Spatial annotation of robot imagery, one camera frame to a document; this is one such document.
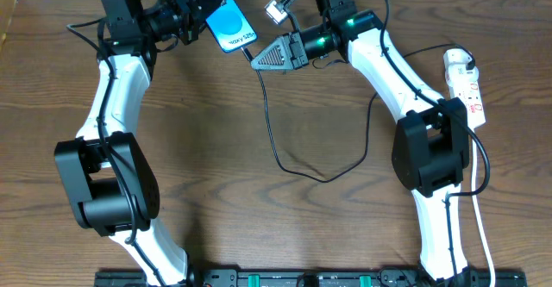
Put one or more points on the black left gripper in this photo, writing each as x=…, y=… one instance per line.
x=188, y=13

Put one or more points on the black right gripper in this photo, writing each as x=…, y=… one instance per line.
x=296, y=51

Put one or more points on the blue Galaxy smartphone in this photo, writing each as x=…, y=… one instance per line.
x=230, y=27

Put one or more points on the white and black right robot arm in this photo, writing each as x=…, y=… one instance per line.
x=430, y=148

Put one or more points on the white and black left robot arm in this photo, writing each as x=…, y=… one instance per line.
x=110, y=186

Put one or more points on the white charger plug adapter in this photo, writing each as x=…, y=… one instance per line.
x=459, y=67

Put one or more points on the white power strip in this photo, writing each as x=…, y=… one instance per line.
x=469, y=94

